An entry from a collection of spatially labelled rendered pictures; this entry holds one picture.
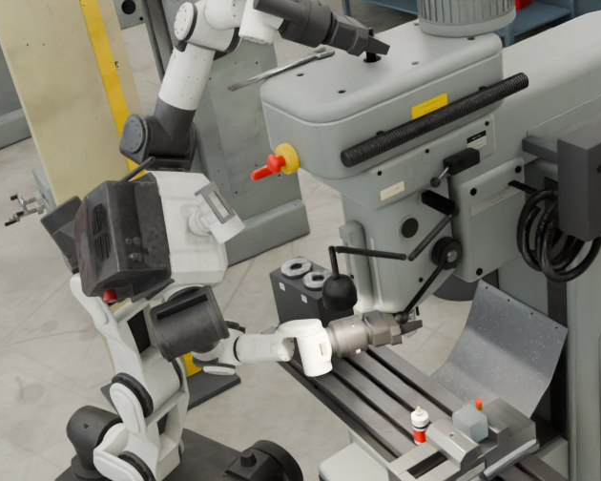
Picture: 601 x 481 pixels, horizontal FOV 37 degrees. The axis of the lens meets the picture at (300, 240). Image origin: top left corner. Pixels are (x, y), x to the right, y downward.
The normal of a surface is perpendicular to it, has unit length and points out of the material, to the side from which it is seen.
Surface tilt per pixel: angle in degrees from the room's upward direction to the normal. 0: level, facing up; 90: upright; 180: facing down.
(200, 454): 0
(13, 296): 0
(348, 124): 90
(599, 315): 88
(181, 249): 58
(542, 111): 90
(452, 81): 90
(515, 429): 0
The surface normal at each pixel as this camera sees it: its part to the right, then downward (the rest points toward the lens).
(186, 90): 0.36, 0.51
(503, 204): 0.54, 0.36
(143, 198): 0.60, -0.28
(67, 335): -0.16, -0.85
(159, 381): 0.76, 0.06
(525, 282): -0.83, 0.40
